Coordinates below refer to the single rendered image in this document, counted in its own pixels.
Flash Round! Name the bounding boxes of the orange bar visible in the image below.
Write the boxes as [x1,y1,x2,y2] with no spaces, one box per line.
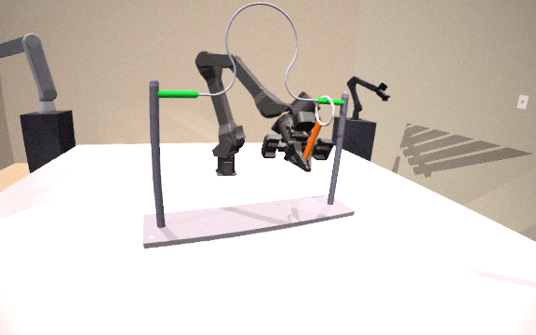
[303,96,335,162]

